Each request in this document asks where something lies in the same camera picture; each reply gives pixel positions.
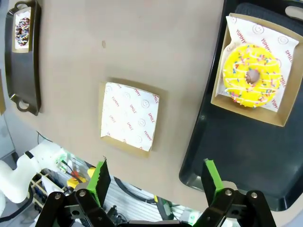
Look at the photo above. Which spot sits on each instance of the dark brown serving tray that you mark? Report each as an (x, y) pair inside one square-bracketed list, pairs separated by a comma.
[(23, 78)]

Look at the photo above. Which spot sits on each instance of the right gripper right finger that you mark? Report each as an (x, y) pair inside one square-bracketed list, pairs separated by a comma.
[(210, 182)]

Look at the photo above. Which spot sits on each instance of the wooden parts rack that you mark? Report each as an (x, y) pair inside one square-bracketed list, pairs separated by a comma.
[(38, 186)]

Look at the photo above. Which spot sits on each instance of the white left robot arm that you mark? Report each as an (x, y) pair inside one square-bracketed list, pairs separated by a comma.
[(21, 175)]

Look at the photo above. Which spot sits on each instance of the grey ribbed metal panel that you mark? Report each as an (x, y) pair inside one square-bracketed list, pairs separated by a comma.
[(132, 208)]

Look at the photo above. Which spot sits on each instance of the chocolate donut with purple sprinkles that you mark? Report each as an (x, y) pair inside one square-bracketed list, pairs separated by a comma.
[(24, 40)]

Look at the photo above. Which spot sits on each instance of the green black electronic device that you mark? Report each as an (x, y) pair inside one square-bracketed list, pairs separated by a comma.
[(164, 208)]

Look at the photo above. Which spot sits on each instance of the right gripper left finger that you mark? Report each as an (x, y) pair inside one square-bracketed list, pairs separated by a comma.
[(99, 182)]

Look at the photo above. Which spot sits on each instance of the yellow glazed sprinkle donut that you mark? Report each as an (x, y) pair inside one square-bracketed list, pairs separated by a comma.
[(234, 80)]

